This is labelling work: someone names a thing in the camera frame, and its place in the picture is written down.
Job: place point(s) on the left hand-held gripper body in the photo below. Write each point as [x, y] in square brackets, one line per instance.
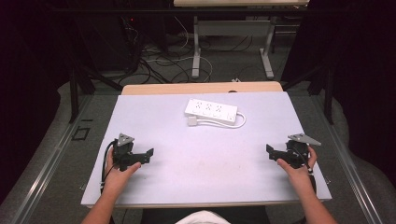
[124, 153]

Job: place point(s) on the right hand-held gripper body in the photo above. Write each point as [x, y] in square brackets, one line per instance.
[298, 151]

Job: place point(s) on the person's right hand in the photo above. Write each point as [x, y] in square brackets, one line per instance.
[295, 172]

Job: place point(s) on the person's left hand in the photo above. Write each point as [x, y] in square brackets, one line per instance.
[116, 176]

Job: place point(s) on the white table mat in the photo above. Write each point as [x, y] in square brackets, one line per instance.
[199, 155]

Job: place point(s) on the white power plug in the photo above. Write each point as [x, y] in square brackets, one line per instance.
[192, 121]

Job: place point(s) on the person's dark trousers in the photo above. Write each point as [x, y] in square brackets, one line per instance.
[246, 216]

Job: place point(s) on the black metal stand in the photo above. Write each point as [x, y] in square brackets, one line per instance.
[79, 84]
[320, 84]

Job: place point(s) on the white power strip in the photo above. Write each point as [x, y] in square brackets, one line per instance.
[211, 111]

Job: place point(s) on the person's white shirt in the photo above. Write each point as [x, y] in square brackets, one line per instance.
[202, 217]

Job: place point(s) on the desk with metal legs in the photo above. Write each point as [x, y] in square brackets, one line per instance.
[232, 31]

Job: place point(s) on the aluminium floor rail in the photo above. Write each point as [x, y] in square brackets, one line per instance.
[345, 165]
[43, 168]

